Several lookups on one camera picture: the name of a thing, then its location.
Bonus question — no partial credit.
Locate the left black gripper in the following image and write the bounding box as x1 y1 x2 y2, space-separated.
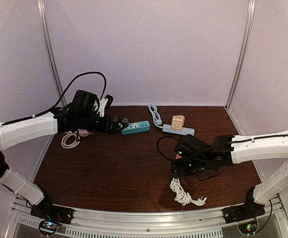
78 113 126 135

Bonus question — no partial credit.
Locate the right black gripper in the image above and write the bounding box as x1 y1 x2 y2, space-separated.
171 158 211 179

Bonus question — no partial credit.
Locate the small dark plug charger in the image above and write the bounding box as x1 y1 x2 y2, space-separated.
122 118 129 126

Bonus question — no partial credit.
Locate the teal power strip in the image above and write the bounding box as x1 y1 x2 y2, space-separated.
121 120 150 135

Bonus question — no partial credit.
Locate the pink round plug adapter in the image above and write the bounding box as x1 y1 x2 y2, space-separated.
78 129 92 137

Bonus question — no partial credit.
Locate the blue-grey power strip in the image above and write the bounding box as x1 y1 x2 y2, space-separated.
162 124 195 136

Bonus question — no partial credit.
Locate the beige cube socket adapter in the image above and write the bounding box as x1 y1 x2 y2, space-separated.
171 115 185 130

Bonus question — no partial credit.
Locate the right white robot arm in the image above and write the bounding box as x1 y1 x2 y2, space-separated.
170 130 288 219

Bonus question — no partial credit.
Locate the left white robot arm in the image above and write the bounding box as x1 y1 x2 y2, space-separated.
0 108 126 220

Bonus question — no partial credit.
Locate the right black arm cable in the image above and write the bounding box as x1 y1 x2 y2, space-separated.
156 135 184 161

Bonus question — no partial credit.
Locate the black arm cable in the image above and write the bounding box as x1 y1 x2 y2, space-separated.
32 71 108 119
156 135 184 161

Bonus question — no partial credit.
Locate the white bundled power cord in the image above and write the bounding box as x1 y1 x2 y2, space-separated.
170 177 209 207

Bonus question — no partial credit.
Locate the light blue bundled cord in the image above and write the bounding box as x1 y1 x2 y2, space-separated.
147 104 163 129

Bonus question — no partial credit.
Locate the white coiled cord left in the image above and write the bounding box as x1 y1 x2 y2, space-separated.
61 131 81 149

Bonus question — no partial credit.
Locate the aluminium front rail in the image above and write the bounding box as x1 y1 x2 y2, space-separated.
2 195 288 238

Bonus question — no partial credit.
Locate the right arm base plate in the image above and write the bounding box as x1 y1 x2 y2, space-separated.
222 203 265 224

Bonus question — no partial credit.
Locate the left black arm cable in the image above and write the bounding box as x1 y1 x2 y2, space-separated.
32 71 108 119

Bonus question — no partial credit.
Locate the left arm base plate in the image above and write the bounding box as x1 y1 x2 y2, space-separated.
30 202 73 225

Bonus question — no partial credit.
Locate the left aluminium corner post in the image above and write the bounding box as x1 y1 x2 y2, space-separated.
37 0 63 97

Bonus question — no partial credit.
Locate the aluminium corner post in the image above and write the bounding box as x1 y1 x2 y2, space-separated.
225 0 256 111
37 0 63 97

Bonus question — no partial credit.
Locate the right aluminium corner post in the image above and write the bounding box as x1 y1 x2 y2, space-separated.
225 0 256 111

